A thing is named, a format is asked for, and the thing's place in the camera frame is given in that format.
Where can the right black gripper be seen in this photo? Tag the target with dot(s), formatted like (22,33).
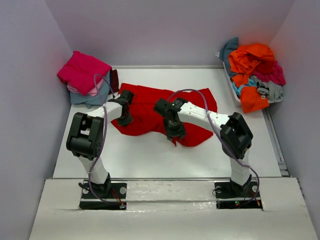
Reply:
(175,132)

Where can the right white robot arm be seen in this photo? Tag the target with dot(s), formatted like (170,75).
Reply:
(231,130)

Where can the red t shirt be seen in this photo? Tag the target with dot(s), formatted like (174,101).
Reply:
(146,120)

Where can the magenta t shirt in pile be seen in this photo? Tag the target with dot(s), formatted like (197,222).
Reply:
(276,76)

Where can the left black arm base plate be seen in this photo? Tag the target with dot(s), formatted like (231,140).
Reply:
(114,200)

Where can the maroon folded t shirt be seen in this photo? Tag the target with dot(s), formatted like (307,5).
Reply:
(114,81)

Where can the orange t shirt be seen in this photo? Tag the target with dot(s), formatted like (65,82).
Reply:
(243,62)

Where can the teal-grey t shirt in pile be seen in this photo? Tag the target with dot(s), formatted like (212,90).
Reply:
(230,46)

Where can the grey t shirt in pile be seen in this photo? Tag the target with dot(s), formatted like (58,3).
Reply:
(271,90)

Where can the pink folded t shirt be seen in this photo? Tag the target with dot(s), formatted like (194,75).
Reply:
(86,86)

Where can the grey-blue folded t shirt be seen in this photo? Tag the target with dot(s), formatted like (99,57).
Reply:
(89,100)

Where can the magenta folded t shirt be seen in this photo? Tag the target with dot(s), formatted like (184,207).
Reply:
(82,66)

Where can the light blue t shirt in pile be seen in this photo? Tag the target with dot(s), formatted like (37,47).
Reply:
(238,90)

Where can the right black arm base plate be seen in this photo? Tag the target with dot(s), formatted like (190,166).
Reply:
(231,198)

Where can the white laundry basket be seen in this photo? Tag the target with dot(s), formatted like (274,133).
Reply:
(236,99)

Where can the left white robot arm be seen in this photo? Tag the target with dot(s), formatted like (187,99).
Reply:
(87,136)

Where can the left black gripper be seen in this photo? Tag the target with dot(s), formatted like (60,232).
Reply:
(127,118)

